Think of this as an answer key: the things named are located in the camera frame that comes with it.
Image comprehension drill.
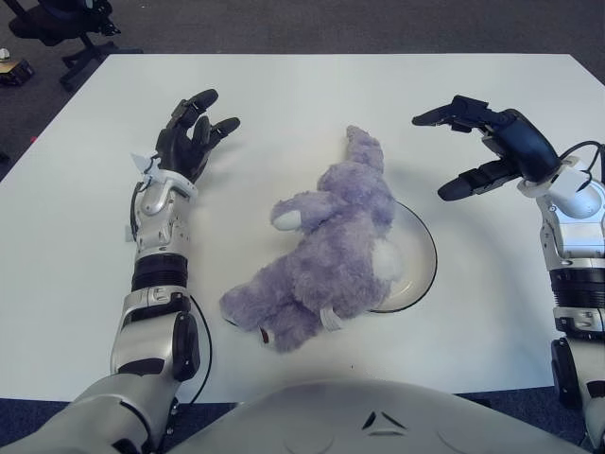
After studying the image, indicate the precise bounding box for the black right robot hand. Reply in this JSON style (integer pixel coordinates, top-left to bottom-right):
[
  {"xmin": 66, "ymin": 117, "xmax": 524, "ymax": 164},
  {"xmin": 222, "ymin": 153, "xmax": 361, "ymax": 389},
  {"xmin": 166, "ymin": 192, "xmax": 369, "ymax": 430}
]
[{"xmin": 411, "ymin": 94, "xmax": 562, "ymax": 202}]

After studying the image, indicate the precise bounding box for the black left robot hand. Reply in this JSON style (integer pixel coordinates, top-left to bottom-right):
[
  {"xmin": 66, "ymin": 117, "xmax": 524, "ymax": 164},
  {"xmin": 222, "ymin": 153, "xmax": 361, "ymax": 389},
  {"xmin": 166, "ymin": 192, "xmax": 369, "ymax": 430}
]
[{"xmin": 155, "ymin": 88, "xmax": 242, "ymax": 183}]

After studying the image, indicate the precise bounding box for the purple plush bunny doll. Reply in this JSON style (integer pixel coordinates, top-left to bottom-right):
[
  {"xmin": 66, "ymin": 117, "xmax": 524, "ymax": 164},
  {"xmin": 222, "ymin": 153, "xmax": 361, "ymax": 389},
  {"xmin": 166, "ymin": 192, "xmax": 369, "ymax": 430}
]
[{"xmin": 219, "ymin": 124, "xmax": 406, "ymax": 355}]

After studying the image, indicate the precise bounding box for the white plate with black rim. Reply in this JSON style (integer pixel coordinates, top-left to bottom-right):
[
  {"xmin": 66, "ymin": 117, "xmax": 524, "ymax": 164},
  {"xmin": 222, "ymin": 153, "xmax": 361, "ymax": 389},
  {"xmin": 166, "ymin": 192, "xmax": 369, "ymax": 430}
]
[{"xmin": 368, "ymin": 201, "xmax": 439, "ymax": 314}]

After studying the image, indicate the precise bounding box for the small cardboard box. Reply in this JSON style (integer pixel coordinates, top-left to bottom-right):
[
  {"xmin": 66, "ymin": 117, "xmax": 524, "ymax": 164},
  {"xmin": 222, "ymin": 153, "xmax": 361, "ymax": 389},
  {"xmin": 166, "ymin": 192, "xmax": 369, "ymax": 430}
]
[{"xmin": 0, "ymin": 46, "xmax": 35, "ymax": 87}]

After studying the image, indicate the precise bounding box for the black office chair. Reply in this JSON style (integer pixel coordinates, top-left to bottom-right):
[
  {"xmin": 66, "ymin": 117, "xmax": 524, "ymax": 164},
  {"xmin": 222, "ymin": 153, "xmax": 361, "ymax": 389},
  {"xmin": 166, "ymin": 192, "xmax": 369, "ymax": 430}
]
[{"xmin": 9, "ymin": 0, "xmax": 143, "ymax": 91}]

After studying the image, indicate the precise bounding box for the grey robot torso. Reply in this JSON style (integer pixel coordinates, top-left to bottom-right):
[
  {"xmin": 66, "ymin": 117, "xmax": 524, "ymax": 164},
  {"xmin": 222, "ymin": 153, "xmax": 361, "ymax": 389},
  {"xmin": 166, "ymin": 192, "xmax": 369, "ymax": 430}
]
[{"xmin": 164, "ymin": 377, "xmax": 587, "ymax": 454}]

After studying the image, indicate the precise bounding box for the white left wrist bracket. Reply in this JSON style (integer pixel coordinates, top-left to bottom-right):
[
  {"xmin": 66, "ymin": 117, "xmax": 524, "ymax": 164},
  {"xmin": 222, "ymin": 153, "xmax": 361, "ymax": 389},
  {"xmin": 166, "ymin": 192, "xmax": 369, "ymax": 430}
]
[{"xmin": 130, "ymin": 150, "xmax": 199, "ymax": 202}]

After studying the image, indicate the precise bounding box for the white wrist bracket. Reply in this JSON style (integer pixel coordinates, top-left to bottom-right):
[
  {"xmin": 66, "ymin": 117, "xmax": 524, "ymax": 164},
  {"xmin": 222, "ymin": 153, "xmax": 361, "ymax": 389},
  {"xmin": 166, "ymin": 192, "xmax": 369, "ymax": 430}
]
[
  {"xmin": 515, "ymin": 153, "xmax": 602, "ymax": 207},
  {"xmin": 130, "ymin": 150, "xmax": 199, "ymax": 202}
]

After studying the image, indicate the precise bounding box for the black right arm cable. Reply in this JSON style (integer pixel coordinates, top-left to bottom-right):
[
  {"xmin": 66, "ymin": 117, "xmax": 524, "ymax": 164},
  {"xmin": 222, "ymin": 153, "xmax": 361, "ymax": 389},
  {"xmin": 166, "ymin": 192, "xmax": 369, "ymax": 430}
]
[{"xmin": 562, "ymin": 140, "xmax": 605, "ymax": 183}]

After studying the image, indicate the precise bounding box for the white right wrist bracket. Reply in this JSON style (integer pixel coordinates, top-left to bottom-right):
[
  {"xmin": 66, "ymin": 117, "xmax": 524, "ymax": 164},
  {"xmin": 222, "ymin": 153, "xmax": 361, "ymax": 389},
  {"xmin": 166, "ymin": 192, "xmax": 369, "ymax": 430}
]
[{"xmin": 515, "ymin": 153, "xmax": 602, "ymax": 207}]

